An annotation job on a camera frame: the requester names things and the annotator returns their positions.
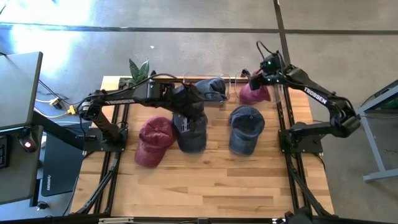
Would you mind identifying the black computer mouse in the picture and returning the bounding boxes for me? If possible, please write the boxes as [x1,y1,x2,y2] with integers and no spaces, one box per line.
[18,128,40,154]

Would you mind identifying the black diagonal desk bar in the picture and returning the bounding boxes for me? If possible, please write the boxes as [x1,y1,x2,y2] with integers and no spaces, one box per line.
[30,111,86,150]

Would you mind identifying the black laptop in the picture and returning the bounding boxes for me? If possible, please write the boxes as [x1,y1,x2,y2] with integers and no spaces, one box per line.
[41,133,85,197]

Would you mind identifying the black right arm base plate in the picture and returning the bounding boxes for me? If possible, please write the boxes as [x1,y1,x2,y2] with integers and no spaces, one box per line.
[278,129,324,154]

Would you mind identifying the clear plastic bin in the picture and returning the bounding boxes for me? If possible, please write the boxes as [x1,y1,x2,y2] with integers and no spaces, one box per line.
[234,72,285,106]
[183,72,231,109]

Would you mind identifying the grey metal table frame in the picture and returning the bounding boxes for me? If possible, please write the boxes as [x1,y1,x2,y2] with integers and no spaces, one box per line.
[343,79,398,183]

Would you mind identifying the black keyboard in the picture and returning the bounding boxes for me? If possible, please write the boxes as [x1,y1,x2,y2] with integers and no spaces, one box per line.
[0,135,10,169]

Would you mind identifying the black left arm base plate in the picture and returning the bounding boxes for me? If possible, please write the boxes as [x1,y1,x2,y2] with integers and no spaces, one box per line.
[82,127,129,152]

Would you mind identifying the blue denim cap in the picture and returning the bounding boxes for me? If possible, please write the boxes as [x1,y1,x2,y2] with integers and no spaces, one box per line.
[195,77,228,102]
[228,105,266,156]

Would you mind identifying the snake plant in white pot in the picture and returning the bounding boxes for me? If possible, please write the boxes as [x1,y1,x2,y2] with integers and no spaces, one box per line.
[119,58,156,88]

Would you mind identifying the grey desk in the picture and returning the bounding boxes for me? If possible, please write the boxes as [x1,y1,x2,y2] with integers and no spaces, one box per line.
[0,124,44,206]

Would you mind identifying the maroon cap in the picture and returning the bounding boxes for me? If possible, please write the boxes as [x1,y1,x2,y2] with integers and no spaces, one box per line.
[238,70,272,106]
[134,116,177,169]

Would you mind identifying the black aluminium extrusion frame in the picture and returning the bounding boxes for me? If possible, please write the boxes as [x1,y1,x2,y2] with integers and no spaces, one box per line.
[0,76,398,224]

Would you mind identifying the dark navy denim cap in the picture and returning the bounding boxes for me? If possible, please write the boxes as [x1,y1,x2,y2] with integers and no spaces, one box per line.
[172,111,208,154]

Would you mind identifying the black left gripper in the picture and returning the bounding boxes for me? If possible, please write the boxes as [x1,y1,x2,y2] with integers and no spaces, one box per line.
[170,83,208,122]

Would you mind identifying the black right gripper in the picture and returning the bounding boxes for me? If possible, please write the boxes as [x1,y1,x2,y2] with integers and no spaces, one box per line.
[248,53,287,91]

